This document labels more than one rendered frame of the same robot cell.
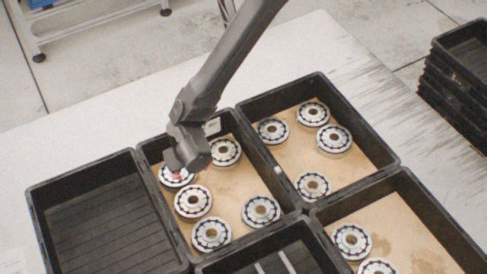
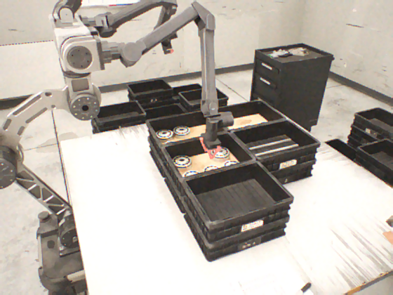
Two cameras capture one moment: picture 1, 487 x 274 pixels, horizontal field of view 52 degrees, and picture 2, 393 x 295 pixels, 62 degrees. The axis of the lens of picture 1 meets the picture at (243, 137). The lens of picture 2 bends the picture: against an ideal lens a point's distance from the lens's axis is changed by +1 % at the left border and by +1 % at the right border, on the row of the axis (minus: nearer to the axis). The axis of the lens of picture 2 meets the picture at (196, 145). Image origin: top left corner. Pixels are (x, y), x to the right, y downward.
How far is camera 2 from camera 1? 1.63 m
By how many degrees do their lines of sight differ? 64
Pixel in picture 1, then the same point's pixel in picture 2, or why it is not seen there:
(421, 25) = (35, 158)
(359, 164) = (194, 129)
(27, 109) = not seen: outside the picture
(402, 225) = not seen: hidden behind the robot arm
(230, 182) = (198, 164)
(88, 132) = (120, 253)
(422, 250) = (236, 122)
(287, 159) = not seen: hidden behind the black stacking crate
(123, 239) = (231, 201)
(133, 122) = (120, 226)
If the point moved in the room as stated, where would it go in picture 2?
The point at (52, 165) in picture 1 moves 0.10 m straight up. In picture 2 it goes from (147, 273) to (145, 257)
